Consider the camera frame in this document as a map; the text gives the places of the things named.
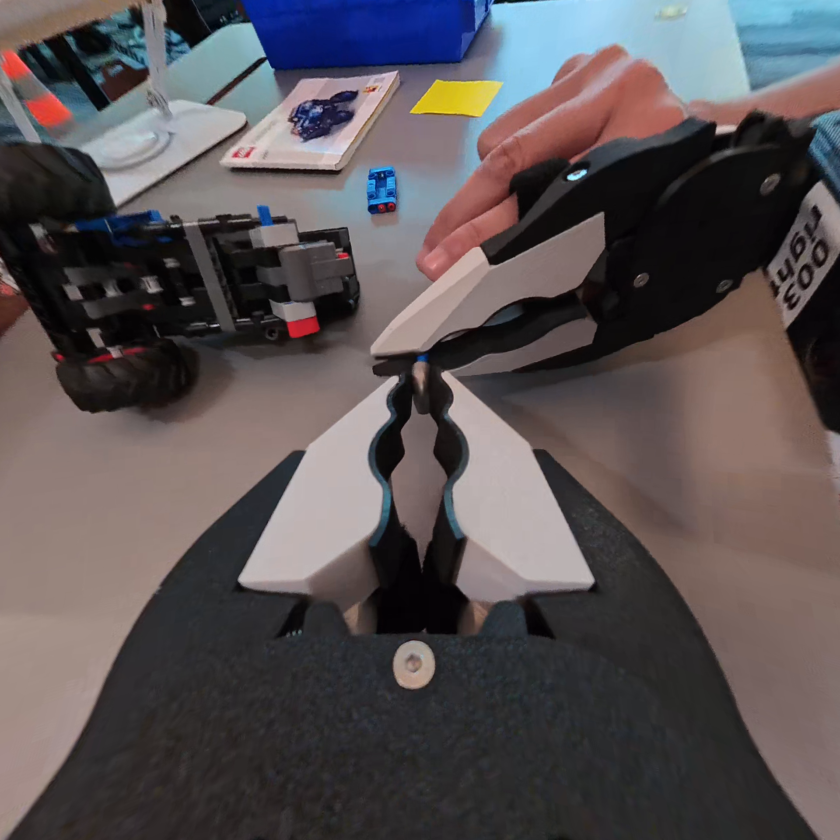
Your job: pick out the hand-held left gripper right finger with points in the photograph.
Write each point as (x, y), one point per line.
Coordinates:
(518, 518)

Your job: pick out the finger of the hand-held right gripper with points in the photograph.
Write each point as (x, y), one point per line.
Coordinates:
(499, 289)
(558, 341)

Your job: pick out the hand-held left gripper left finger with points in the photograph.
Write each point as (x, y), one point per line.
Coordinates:
(315, 518)

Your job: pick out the toy brick truck model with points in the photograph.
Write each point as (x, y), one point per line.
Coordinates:
(197, 275)

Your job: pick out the person's right forearm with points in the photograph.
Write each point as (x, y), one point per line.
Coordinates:
(774, 98)

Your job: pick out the person's right hand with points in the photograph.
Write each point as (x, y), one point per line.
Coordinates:
(558, 124)

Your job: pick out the small blue brick piece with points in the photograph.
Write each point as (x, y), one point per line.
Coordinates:
(382, 187)

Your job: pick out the yellow sticky note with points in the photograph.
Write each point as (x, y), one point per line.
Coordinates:
(456, 97)

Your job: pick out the instruction booklet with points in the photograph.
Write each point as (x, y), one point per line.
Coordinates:
(315, 124)

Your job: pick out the blue plastic bin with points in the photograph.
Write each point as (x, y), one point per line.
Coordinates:
(361, 33)

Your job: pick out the orange traffic cone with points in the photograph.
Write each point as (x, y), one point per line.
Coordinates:
(39, 98)

